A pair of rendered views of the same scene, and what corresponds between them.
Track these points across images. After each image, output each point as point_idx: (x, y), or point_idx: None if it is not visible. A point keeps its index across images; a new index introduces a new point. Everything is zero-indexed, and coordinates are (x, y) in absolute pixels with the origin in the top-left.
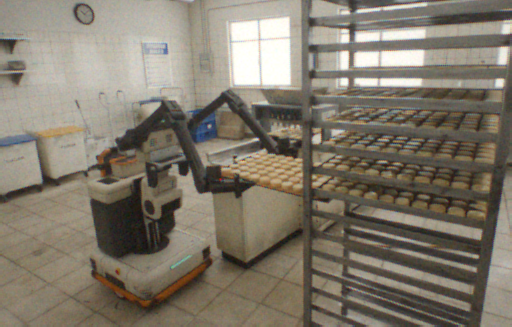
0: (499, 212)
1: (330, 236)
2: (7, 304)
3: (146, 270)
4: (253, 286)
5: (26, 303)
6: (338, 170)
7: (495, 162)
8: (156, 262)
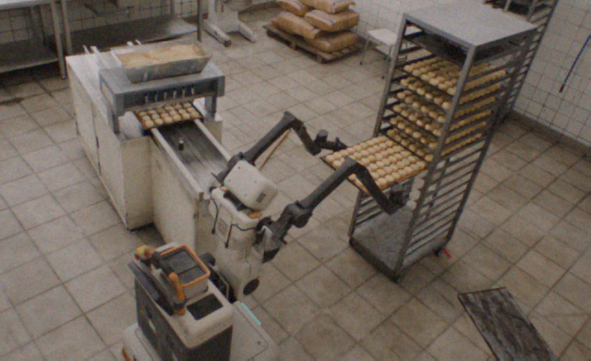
0: (247, 92)
1: (432, 183)
2: None
3: (264, 344)
4: (265, 280)
5: None
6: (448, 145)
7: (501, 112)
8: (250, 333)
